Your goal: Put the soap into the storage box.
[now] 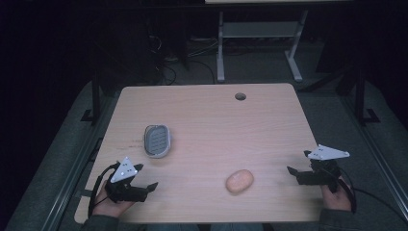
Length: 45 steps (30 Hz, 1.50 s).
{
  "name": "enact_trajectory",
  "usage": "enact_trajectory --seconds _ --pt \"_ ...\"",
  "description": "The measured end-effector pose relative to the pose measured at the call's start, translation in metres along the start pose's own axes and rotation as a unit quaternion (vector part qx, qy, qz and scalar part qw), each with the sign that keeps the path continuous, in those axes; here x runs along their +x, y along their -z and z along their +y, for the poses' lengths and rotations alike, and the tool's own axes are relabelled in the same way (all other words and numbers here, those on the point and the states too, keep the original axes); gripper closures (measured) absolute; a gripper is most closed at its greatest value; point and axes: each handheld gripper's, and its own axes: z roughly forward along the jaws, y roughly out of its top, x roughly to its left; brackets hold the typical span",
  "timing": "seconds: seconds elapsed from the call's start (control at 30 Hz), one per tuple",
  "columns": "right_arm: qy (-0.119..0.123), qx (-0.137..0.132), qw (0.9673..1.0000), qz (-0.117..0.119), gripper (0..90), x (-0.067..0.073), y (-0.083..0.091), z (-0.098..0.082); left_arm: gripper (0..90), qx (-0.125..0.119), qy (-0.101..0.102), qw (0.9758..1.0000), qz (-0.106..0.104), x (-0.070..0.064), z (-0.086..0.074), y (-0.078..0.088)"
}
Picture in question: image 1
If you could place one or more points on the grey soap dish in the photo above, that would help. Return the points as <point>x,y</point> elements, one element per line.
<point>156,140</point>

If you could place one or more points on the white metal stand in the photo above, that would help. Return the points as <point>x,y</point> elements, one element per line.
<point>260,29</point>

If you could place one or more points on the person's right hand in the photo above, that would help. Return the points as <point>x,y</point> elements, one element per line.
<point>335,200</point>

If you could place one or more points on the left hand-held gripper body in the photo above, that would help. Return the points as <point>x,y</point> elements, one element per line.
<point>123,171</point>

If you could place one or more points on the person's left hand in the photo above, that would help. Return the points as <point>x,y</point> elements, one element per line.
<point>107,207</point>

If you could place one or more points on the black metal stand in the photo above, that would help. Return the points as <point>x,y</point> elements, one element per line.
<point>361,96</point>
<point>95,96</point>

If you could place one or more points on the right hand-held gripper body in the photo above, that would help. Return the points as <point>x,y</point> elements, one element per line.
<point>324,154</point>

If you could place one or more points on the grey metal floor rail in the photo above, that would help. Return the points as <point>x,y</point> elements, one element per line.
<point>72,166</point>
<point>378,154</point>

